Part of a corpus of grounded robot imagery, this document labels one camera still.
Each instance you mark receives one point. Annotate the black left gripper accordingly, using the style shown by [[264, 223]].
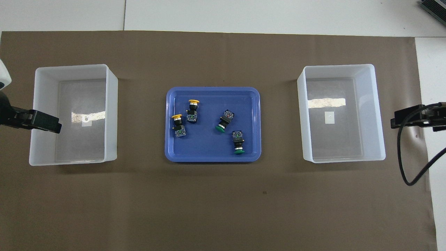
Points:
[[14, 116]]

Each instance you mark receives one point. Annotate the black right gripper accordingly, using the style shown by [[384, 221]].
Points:
[[437, 116]]

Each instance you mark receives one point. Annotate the yellow push button switch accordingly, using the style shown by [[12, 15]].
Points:
[[192, 115], [179, 129]]

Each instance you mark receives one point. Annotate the green push button switch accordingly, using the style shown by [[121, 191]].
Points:
[[238, 139], [224, 120]]

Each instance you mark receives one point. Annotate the translucent white plastic bin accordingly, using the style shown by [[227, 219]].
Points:
[[80, 101], [334, 143]]

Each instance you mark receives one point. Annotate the grey ribbed device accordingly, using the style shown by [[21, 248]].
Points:
[[437, 7]]

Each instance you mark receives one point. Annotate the blue plastic tray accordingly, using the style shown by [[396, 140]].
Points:
[[209, 146]]

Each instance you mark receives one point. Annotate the brown paper table mat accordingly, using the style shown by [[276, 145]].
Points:
[[223, 209]]

